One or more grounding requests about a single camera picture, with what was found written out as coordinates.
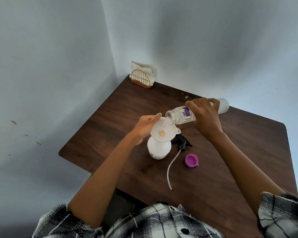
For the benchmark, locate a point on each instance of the white paper napkins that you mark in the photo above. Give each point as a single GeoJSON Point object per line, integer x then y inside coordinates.
{"type": "Point", "coordinates": [142, 66]}

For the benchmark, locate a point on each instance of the person's left forearm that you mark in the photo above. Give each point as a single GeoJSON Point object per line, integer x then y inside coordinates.
{"type": "Point", "coordinates": [101, 185]}

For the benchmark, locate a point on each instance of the tall frosted clear bottle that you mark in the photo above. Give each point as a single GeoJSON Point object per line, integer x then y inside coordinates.
{"type": "Point", "coordinates": [178, 116]}

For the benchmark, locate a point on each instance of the dark wooden table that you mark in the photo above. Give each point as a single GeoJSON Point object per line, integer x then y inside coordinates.
{"type": "Point", "coordinates": [258, 136]}

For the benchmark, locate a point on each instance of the white spray bottle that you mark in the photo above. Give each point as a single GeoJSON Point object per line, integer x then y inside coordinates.
{"type": "Point", "coordinates": [159, 149]}

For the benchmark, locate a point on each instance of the purple bottle cap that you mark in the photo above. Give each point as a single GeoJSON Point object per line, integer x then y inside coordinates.
{"type": "Point", "coordinates": [191, 160]}

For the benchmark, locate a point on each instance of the white plastic funnel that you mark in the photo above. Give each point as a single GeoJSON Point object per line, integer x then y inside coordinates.
{"type": "Point", "coordinates": [159, 127]}

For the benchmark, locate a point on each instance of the person's right forearm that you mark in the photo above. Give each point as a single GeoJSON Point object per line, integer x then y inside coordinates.
{"type": "Point", "coordinates": [243, 171]}

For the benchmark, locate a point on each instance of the person's left hand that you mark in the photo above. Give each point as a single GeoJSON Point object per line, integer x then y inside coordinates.
{"type": "Point", "coordinates": [142, 126]}

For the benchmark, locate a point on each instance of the person's right hand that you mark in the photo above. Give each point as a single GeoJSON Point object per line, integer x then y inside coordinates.
{"type": "Point", "coordinates": [207, 118]}

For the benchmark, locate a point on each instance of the black white plaid shirt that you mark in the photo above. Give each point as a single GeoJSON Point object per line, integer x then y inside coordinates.
{"type": "Point", "coordinates": [151, 220]}

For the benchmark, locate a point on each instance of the black spray trigger head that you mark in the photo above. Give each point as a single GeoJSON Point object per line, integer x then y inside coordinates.
{"type": "Point", "coordinates": [181, 140]}

